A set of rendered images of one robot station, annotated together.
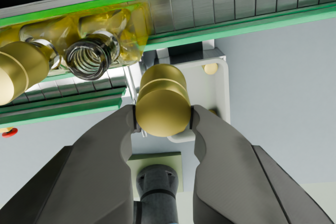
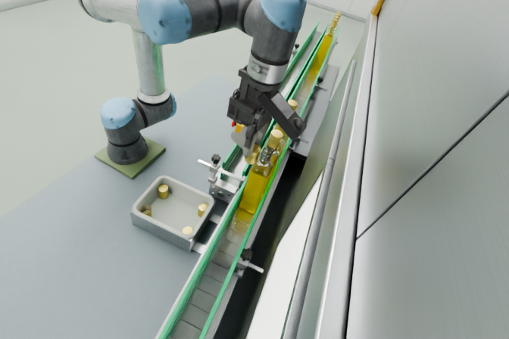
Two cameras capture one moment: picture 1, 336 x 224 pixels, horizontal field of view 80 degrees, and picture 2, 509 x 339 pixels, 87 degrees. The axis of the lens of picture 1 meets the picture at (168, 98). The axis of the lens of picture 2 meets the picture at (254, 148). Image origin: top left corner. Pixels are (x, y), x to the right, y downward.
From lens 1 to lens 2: 0.58 m
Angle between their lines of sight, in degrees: 44
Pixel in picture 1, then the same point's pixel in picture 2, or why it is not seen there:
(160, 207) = (131, 132)
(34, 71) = (272, 142)
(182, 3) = (242, 228)
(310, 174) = not seen: outside the picture
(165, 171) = (133, 158)
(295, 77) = (109, 301)
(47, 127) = (220, 137)
